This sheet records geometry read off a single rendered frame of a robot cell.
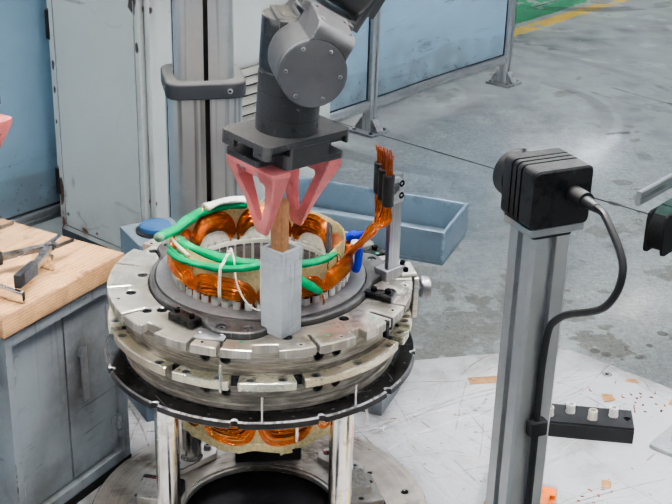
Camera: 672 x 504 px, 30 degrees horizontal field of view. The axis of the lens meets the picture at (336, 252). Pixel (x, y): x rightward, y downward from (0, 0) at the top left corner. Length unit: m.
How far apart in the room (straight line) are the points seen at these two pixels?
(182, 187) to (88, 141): 2.05
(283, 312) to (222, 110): 0.59
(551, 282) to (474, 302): 2.96
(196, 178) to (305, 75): 0.75
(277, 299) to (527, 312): 0.41
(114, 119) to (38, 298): 2.33
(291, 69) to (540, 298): 0.31
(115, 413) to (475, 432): 0.47
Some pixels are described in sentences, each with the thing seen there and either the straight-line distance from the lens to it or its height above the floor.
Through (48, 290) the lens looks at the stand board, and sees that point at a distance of 1.39.
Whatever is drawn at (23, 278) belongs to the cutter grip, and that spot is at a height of 1.09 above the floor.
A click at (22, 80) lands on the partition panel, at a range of 3.93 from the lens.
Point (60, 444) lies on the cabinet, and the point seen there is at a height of 0.87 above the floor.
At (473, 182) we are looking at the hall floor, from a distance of 4.72.
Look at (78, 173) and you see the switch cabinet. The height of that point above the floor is 0.31.
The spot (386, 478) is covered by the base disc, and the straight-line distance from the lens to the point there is 1.53.
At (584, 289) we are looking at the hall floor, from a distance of 3.94.
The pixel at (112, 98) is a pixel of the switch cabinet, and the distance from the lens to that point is 3.66.
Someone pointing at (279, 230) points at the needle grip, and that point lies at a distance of 1.17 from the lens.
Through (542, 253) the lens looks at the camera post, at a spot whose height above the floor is 1.34.
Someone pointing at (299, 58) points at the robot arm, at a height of 1.39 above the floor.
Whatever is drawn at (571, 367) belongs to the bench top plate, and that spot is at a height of 0.78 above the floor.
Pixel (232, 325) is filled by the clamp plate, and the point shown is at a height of 1.10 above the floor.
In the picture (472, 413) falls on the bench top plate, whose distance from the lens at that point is 1.71.
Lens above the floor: 1.66
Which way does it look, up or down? 24 degrees down
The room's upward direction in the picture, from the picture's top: 2 degrees clockwise
